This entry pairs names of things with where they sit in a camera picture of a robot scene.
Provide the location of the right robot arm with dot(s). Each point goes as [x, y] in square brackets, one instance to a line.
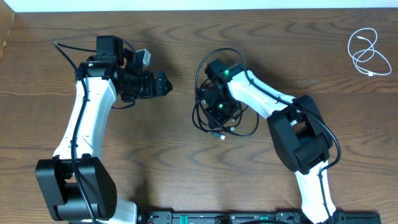
[299, 135]

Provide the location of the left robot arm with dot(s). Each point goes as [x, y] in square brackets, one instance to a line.
[74, 183]

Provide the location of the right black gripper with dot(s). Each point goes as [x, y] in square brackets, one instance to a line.
[216, 121]

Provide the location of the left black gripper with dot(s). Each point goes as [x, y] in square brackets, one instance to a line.
[157, 87]

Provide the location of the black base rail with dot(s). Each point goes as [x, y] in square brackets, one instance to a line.
[281, 216]

